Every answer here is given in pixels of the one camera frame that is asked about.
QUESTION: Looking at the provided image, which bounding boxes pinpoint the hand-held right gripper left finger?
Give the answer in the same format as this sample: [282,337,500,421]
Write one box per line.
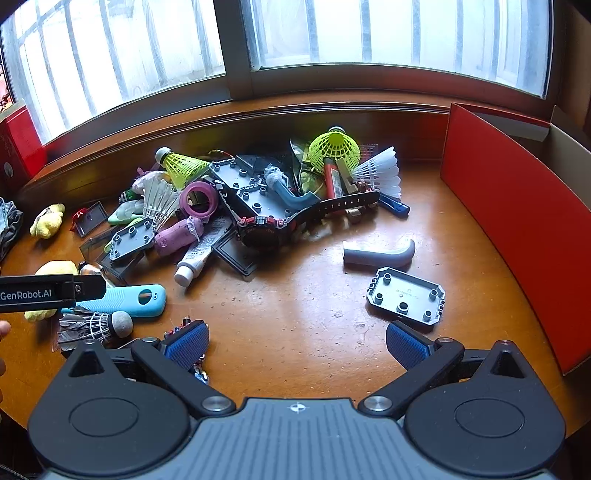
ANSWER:
[62,320,236,419]

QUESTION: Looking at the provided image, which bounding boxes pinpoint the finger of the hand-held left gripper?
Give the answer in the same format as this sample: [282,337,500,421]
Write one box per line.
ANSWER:
[73,275,108,307]

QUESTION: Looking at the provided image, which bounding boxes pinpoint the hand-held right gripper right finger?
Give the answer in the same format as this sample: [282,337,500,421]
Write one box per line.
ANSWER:
[359,320,533,419]

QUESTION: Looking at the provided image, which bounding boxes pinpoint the grey studded plate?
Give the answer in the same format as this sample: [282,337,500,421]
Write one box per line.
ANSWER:
[233,181,297,224]
[209,157,260,195]
[366,266,447,328]
[108,217,156,263]

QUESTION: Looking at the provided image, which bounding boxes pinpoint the pink tape ring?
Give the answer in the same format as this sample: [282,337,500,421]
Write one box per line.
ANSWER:
[178,181,221,219]

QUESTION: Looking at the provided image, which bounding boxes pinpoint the red cardboard box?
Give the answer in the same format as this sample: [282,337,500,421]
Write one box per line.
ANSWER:
[440,102,591,377]

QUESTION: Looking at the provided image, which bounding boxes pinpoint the wooden desktop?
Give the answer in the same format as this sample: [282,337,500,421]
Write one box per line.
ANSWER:
[0,98,591,441]

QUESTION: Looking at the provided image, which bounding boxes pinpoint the person's left hand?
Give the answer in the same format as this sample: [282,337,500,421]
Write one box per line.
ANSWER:
[0,320,12,377]

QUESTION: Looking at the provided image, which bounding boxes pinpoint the plain yellow plush toy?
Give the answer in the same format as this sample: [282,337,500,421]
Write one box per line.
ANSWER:
[24,260,80,323]

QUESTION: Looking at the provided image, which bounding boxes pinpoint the dark feather shuttlecock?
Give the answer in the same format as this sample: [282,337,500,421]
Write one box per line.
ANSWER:
[57,309,134,350]

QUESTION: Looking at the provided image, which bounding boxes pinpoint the light blue silicone case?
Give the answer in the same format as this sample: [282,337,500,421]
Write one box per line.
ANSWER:
[61,283,167,319]

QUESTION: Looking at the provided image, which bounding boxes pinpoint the dark flat plastic tray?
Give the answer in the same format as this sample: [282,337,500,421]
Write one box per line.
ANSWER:
[74,200,110,238]

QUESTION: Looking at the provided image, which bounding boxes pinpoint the grey clothing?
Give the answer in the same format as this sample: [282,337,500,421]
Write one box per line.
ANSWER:
[0,198,25,261]

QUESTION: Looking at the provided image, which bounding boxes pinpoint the yellow plush toy checked bow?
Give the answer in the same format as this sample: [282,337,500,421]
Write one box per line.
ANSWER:
[30,203,66,239]

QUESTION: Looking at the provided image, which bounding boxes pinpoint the white tube black print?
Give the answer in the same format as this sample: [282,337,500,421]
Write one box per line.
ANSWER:
[174,216,232,288]

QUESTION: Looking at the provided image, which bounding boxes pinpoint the pink wrapped roll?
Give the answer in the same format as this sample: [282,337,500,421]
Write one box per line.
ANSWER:
[154,217,205,257]

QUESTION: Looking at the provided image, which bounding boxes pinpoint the black red wristwatch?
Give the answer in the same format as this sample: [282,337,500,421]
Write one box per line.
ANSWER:
[235,189,381,250]

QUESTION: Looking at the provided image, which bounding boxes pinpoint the wooden clips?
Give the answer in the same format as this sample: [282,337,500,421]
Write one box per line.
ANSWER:
[343,176,376,223]

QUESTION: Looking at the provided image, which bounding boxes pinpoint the red gift box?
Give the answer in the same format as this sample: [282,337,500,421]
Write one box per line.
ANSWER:
[0,99,48,186]

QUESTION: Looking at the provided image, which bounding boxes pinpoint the yellow nylon shuttlecock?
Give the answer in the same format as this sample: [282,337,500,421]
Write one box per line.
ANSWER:
[154,147,212,191]

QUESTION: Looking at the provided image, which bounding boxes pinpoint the lime green plastic shuttlecock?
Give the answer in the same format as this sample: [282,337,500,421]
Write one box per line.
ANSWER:
[307,126,363,175]

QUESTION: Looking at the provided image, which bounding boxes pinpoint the frosted window pane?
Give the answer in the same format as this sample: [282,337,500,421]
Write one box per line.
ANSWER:
[240,0,555,99]
[0,0,228,145]

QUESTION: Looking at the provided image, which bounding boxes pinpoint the grey curved handle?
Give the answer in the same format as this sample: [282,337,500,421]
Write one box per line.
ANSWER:
[342,239,416,269]

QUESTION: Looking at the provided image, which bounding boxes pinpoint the black frame tray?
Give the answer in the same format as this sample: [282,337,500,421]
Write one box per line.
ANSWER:
[211,228,262,278]

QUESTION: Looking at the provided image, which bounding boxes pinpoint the blue curved handle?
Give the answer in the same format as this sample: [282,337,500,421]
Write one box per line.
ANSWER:
[263,165,321,212]

